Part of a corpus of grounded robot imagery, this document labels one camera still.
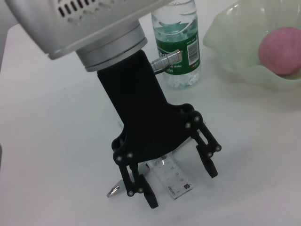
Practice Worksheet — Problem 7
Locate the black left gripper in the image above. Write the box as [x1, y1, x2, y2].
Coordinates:
[96, 50, 222, 210]

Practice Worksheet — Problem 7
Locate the clear plastic ruler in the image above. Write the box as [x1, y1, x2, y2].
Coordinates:
[117, 120, 198, 201]

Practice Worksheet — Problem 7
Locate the grey ballpoint pen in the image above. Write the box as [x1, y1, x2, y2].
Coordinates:
[107, 163, 152, 198]

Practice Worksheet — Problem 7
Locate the clear green-label water bottle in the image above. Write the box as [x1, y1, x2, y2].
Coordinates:
[150, 0, 202, 90]

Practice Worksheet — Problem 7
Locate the pink peach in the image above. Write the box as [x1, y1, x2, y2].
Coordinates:
[258, 27, 301, 76]

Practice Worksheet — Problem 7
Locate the green glass fruit plate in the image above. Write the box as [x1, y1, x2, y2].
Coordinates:
[202, 0, 301, 90]

